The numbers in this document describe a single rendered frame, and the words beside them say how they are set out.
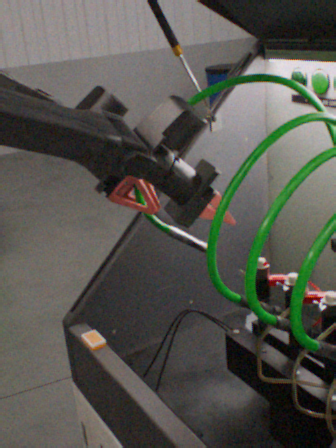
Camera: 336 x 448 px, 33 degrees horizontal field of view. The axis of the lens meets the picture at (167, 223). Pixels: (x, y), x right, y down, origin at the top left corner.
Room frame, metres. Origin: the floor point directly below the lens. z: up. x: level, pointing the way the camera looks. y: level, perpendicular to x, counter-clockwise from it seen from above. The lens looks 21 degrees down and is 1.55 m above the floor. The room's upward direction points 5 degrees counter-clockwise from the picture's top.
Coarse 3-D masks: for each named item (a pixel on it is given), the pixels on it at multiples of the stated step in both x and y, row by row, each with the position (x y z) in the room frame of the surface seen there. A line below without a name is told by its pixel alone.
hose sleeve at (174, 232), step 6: (174, 228) 0.94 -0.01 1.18; (168, 234) 0.94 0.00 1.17; (174, 234) 0.94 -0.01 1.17; (180, 234) 0.94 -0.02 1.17; (186, 234) 0.95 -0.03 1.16; (180, 240) 0.94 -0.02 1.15; (186, 240) 0.94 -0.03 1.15; (192, 240) 0.94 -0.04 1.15; (198, 240) 0.95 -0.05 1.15; (192, 246) 0.94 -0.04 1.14; (198, 246) 0.94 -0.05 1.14; (204, 246) 0.95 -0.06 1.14; (204, 252) 0.95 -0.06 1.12
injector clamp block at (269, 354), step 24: (240, 336) 0.89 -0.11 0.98; (288, 336) 0.87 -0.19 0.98; (240, 360) 0.86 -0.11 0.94; (264, 360) 0.81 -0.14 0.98; (288, 360) 0.80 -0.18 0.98; (312, 360) 0.80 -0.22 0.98; (264, 384) 0.81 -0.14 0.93; (288, 384) 0.75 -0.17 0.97; (288, 408) 0.76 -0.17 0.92; (312, 408) 0.71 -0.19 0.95; (288, 432) 0.76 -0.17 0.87; (312, 432) 0.71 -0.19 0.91
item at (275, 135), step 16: (320, 112) 0.84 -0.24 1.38; (288, 128) 0.80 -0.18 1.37; (256, 160) 0.77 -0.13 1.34; (240, 176) 0.76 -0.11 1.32; (224, 208) 0.75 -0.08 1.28; (208, 240) 0.74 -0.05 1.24; (208, 256) 0.73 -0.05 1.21; (208, 272) 0.74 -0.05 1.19; (224, 288) 0.74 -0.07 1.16; (240, 304) 0.75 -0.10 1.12
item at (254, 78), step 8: (224, 80) 0.96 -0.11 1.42; (232, 80) 0.95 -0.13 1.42; (240, 80) 0.95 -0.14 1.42; (248, 80) 0.96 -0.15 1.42; (256, 80) 0.96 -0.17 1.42; (264, 80) 0.96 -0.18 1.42; (272, 80) 0.96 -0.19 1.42; (280, 80) 0.96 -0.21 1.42; (288, 80) 0.97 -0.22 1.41; (208, 88) 0.95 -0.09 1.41; (216, 88) 0.95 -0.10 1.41; (224, 88) 0.95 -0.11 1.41; (296, 88) 0.97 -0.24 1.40; (304, 88) 0.97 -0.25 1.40; (200, 96) 0.95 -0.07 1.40; (208, 96) 0.95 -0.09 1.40; (304, 96) 0.97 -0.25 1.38; (312, 96) 0.97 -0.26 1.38; (192, 104) 0.95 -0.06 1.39; (312, 104) 0.97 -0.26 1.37; (320, 104) 0.97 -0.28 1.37; (328, 128) 0.97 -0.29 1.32; (136, 192) 0.93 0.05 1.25; (136, 200) 0.94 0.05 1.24; (152, 216) 0.94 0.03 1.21; (152, 224) 0.94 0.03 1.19; (160, 224) 0.94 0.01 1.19; (168, 232) 0.94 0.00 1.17
